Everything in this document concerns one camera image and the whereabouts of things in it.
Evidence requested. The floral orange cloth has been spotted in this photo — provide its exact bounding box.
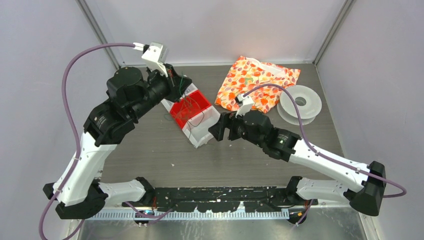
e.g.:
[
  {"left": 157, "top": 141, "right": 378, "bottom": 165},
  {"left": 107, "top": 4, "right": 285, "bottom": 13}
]
[{"left": 214, "top": 55, "right": 301, "bottom": 114}]

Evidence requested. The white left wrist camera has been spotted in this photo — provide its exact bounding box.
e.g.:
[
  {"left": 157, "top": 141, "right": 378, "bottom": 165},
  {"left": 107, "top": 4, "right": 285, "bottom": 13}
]
[{"left": 141, "top": 42, "right": 168, "bottom": 77}]

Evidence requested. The white and red bin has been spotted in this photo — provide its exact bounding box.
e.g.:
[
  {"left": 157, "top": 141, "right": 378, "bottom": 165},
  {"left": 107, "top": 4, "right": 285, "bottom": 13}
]
[{"left": 161, "top": 83, "right": 220, "bottom": 149}]

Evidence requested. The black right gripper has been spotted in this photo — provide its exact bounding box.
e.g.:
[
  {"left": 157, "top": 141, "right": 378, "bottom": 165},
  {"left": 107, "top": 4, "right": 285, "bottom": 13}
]
[{"left": 208, "top": 108, "right": 265, "bottom": 149}]

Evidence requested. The green wire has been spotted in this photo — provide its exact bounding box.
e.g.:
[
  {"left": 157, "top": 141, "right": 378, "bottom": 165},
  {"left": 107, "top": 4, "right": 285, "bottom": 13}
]
[{"left": 172, "top": 75, "right": 206, "bottom": 135}]

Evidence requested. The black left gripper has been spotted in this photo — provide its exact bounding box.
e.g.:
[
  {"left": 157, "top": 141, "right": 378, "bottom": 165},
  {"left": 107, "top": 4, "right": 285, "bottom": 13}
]
[{"left": 129, "top": 62, "right": 192, "bottom": 121}]

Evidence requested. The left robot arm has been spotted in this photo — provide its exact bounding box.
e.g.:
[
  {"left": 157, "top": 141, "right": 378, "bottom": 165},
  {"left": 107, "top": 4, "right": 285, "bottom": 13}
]
[{"left": 43, "top": 64, "right": 193, "bottom": 220}]

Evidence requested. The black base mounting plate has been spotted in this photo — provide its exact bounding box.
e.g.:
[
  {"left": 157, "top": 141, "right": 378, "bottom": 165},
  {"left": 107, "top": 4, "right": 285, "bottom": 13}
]
[{"left": 130, "top": 186, "right": 309, "bottom": 213}]

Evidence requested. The white slotted cable duct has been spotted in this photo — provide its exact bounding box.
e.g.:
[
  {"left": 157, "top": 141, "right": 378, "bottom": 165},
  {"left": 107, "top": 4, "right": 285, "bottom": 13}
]
[{"left": 89, "top": 208, "right": 289, "bottom": 221}]

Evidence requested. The white perforated spool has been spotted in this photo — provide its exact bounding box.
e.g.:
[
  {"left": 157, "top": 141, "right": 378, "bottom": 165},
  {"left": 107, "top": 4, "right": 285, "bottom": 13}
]
[{"left": 277, "top": 85, "right": 322, "bottom": 126}]

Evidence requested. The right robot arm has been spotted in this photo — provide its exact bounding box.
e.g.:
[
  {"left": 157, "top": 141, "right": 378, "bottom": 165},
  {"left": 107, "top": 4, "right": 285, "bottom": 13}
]
[{"left": 208, "top": 110, "right": 386, "bottom": 217}]

